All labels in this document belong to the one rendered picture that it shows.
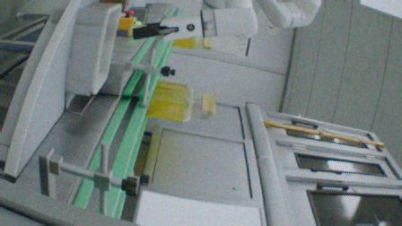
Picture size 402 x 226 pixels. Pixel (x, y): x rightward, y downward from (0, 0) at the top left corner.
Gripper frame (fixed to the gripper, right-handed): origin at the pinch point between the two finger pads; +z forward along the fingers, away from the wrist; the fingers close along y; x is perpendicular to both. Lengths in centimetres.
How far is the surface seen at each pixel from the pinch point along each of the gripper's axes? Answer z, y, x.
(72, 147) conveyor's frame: 14.1, -29.8, -17.1
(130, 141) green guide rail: 3.2, -15.3, -22.5
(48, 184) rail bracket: 10, -57, -12
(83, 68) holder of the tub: 14.0, -10.9, -4.7
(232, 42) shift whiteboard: -39, 603, -134
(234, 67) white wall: -38, 604, -177
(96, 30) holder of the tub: 9.6, -10.7, 4.4
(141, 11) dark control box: 13, 76, -3
